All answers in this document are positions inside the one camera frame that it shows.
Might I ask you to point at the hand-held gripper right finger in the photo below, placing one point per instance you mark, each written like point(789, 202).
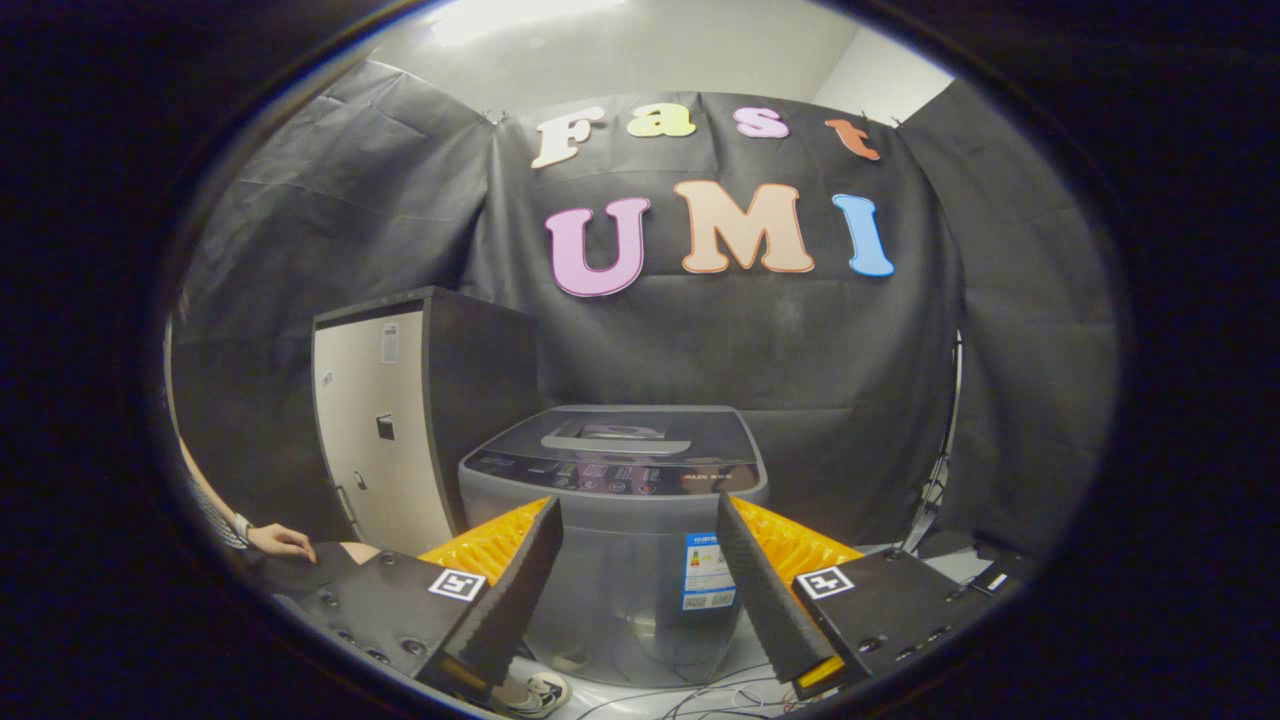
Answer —
point(765, 610)

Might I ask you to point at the grey washing machine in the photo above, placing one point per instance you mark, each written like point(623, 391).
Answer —
point(630, 560)

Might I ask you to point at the person's knee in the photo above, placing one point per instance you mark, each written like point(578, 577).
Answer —
point(360, 552)

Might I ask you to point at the dark glass washing machine lid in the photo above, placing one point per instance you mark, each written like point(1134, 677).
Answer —
point(710, 440)

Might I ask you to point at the black backdrop cloth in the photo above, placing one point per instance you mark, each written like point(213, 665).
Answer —
point(800, 340)

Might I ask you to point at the white and black cabinet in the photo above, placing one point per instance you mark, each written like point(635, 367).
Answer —
point(375, 450)

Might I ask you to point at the white wristwatch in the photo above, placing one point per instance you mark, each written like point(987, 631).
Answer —
point(241, 526)

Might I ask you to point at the person's dark shorts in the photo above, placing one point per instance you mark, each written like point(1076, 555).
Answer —
point(295, 575)

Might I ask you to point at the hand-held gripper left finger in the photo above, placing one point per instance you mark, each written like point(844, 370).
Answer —
point(520, 590)

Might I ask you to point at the white and black sneaker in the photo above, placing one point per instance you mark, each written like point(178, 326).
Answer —
point(540, 692)

